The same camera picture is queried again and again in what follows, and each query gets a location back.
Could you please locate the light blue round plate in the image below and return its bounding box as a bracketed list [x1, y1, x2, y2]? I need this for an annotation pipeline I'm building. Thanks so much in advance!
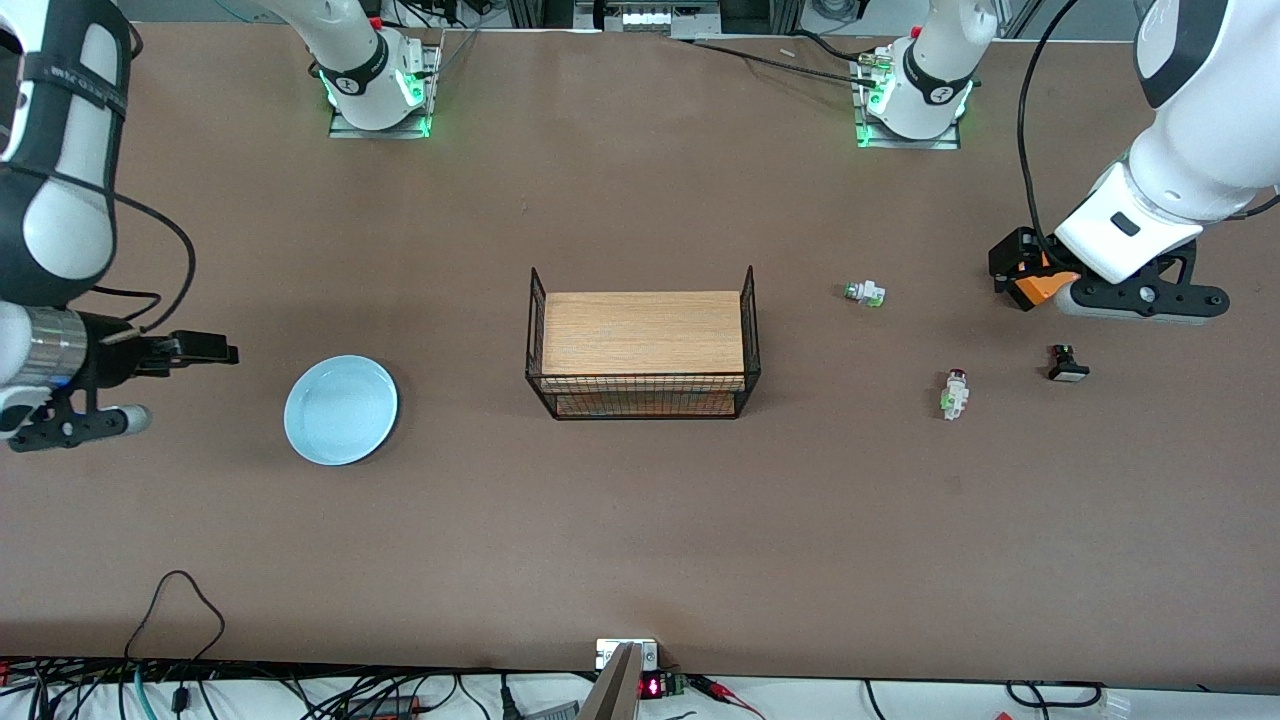
[283, 354, 399, 467]

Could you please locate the wooden shelf board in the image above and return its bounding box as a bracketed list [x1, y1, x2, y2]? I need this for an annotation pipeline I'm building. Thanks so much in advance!
[555, 392, 738, 417]
[541, 291, 746, 391]

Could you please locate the metal box with light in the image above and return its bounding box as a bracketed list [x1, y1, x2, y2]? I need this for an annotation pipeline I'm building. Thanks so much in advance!
[575, 0, 721, 37]

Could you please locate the red clip lead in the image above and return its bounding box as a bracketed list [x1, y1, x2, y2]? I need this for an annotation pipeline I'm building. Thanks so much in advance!
[690, 676, 766, 720]

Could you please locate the grey metal bar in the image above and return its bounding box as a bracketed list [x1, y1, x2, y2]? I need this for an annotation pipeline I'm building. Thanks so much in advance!
[578, 643, 642, 720]

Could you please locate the orange cable clip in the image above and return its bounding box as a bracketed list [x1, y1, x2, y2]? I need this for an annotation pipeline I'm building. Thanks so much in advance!
[1008, 268, 1083, 312]

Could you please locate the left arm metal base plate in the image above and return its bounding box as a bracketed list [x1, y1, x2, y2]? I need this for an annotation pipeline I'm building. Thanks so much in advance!
[853, 45, 963, 151]

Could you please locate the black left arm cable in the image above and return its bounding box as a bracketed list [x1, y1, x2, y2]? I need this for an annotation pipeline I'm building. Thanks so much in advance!
[1016, 0, 1081, 263]

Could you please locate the thin black looped cable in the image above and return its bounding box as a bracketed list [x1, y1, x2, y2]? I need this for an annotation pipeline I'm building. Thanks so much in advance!
[123, 570, 227, 663]

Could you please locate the aluminium frame profile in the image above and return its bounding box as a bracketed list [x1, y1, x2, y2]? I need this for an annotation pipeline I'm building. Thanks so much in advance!
[1000, 0, 1051, 41]

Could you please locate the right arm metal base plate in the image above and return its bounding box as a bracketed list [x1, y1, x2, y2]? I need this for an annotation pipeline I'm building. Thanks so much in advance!
[328, 30, 446, 140]

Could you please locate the long black table cable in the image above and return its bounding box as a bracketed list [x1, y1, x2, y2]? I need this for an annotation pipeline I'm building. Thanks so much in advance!
[672, 36, 881, 86]

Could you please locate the black wire shelf rack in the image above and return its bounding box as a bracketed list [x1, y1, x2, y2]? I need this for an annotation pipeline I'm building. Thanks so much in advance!
[525, 265, 762, 421]

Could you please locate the black coiled cable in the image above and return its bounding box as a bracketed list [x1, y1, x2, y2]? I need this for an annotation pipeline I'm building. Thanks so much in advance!
[1005, 680, 1104, 709]

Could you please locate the small metal bracket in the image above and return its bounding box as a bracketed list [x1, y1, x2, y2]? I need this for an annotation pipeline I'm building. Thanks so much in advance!
[596, 638, 659, 673]

